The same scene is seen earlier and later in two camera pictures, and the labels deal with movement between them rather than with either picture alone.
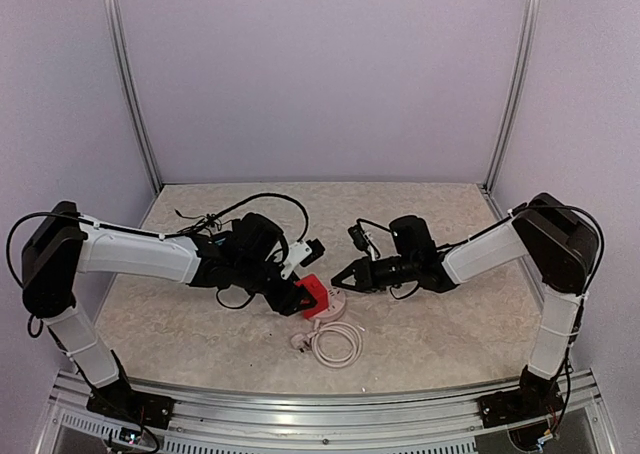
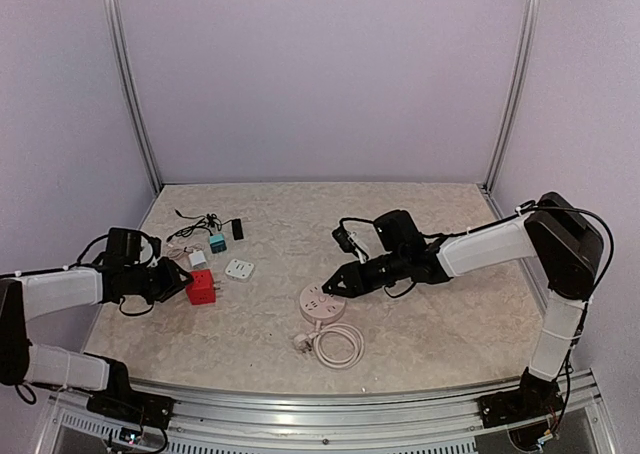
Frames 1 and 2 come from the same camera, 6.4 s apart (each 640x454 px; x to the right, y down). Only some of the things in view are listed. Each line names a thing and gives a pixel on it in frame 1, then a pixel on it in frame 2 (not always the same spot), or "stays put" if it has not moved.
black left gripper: (287, 301) → (171, 281)
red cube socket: (320, 292) → (202, 289)
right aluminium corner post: (525, 54) stays put
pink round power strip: (336, 306) stays put
